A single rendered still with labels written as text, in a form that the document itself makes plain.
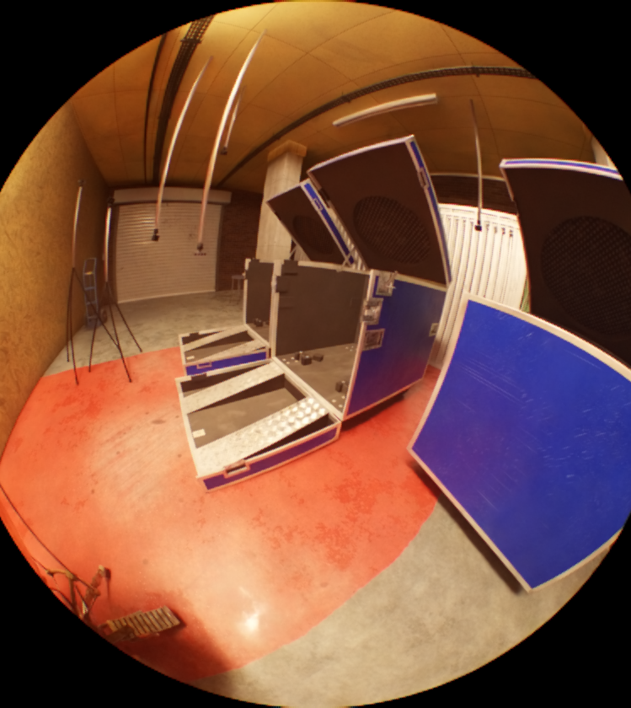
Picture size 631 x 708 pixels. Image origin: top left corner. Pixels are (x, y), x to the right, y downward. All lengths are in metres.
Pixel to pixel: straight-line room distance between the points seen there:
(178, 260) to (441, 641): 7.10
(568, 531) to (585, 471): 0.22
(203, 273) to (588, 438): 6.92
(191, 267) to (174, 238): 1.01
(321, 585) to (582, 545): 0.93
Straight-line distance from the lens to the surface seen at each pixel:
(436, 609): 1.11
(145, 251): 6.46
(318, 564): 0.96
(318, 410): 1.25
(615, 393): 0.79
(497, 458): 0.90
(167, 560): 1.04
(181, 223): 6.55
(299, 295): 1.75
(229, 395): 1.49
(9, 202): 2.79
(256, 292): 2.64
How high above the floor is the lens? 0.94
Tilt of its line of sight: 23 degrees down
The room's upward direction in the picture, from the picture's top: 7 degrees clockwise
